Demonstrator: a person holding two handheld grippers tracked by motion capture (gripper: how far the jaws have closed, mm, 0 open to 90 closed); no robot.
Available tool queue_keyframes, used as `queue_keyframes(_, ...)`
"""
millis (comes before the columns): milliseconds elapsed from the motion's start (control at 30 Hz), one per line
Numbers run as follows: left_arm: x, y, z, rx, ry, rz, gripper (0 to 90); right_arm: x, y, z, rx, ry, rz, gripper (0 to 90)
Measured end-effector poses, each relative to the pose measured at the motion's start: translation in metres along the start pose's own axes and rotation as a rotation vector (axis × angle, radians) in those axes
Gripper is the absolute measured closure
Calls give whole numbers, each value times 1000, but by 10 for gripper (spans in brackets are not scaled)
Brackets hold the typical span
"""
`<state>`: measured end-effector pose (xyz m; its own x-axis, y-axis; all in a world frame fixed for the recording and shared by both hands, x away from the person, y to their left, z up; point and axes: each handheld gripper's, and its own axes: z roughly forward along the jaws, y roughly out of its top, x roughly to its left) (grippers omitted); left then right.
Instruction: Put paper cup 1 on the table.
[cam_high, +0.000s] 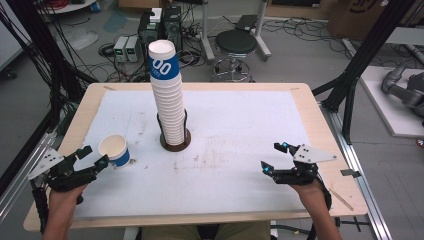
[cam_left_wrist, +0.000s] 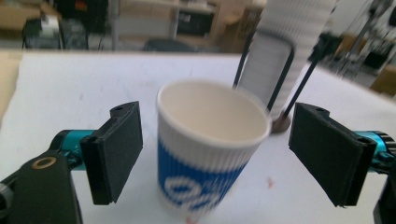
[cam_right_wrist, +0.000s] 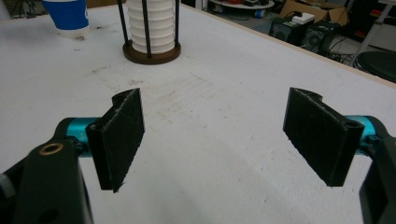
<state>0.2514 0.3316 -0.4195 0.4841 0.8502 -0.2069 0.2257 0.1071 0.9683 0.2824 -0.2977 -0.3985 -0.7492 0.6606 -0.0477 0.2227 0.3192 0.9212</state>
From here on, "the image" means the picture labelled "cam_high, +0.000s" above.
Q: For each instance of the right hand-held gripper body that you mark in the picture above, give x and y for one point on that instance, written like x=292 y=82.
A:
x=311 y=154

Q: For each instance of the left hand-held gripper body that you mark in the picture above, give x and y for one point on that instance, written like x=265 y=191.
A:
x=46 y=161

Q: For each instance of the dark round cup holder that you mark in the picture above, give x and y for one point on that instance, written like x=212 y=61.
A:
x=176 y=147

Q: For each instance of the stack of white paper cups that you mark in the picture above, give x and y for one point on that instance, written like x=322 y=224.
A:
x=170 y=110

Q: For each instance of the person's right hand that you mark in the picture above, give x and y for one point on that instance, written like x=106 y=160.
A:
x=310 y=195

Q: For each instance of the person's left hand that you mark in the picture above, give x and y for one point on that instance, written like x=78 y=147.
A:
x=63 y=201

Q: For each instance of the black tape strip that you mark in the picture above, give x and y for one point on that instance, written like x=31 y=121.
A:
x=350 y=173

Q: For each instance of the white table mat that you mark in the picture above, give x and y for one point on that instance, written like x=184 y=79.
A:
x=233 y=133

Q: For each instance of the white platform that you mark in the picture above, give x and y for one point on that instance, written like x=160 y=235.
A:
x=390 y=110

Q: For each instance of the person's khaki pants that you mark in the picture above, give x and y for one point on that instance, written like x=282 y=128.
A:
x=166 y=232

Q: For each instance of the grey power supply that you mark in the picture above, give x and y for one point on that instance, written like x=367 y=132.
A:
x=133 y=48
x=120 y=48

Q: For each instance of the white metal stand leg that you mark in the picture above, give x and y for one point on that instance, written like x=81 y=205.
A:
x=206 y=36
x=261 y=36

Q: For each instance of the black round stool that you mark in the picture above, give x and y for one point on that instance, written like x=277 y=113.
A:
x=235 y=41

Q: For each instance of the white panel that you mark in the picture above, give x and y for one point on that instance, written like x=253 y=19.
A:
x=10 y=40

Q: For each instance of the black flat device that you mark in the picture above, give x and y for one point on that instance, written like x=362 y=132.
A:
x=246 y=22

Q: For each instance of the teal floor sheet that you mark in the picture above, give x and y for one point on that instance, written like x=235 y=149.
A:
x=115 y=21

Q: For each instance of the black computer case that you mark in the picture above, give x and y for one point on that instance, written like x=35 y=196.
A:
x=146 y=28

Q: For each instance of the brown cardboard box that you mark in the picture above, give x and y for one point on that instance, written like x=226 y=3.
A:
x=353 y=18

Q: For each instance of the blue tape roll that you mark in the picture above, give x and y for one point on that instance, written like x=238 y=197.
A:
x=95 y=6

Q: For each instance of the white round table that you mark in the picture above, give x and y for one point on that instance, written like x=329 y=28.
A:
x=70 y=6

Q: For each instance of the small white box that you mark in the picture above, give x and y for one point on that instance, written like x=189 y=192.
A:
x=156 y=15

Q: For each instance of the black computer tower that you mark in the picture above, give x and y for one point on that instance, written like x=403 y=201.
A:
x=172 y=23

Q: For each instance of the aluminium rail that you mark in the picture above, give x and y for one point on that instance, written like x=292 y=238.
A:
x=20 y=186
x=363 y=186

